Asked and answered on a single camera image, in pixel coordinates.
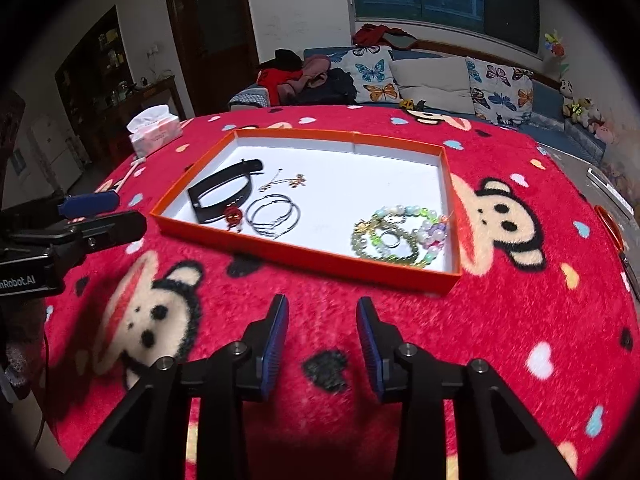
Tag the wooden side table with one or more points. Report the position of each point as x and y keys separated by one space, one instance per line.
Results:
x=155 y=95

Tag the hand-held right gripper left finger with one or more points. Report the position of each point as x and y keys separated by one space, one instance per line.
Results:
x=275 y=355

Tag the dark shelf cabinet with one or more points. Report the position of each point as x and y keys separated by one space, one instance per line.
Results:
x=95 y=80

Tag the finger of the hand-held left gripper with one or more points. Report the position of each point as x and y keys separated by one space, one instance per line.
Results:
x=92 y=203
x=115 y=232

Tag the dark wooden door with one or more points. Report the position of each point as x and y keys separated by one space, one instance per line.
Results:
x=210 y=40

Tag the thin silver bangles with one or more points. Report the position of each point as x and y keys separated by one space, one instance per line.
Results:
x=250 y=212

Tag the butterfly print pillow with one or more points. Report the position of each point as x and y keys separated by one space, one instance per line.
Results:
x=500 y=92
x=375 y=77

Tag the white fridge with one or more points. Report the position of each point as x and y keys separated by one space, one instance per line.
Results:
x=55 y=155

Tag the black garment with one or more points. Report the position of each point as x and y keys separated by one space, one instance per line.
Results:
x=287 y=57

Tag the silver hoop earring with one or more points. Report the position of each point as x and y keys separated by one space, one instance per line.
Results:
x=298 y=217

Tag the orange cardboard box tray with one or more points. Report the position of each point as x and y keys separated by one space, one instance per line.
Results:
x=330 y=200

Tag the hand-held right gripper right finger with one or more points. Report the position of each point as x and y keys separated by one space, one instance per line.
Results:
x=371 y=355

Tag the dark red garment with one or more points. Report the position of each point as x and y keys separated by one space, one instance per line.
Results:
x=375 y=35

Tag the bright red garment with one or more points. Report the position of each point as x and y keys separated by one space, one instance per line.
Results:
x=275 y=77

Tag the plain grey pillow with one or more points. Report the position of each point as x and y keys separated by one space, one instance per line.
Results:
x=432 y=85

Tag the colourful flower wall decoration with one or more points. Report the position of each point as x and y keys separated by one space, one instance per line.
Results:
x=556 y=47

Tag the black smart band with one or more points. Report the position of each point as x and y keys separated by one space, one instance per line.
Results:
x=220 y=195

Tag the pink garment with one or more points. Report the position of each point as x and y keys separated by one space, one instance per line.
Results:
x=312 y=70

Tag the red knot charm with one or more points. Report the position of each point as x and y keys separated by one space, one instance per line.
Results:
x=233 y=216

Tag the pile of plush toys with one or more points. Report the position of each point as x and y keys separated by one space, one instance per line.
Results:
x=582 y=110

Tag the yellow black toy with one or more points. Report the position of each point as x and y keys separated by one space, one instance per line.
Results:
x=411 y=105

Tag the red cartoon monkey blanket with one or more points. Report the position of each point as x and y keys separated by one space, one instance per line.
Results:
x=500 y=320

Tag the pink tissue pack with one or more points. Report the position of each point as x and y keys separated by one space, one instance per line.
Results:
x=155 y=132

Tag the white flat strip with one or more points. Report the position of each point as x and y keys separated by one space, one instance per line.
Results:
x=607 y=187

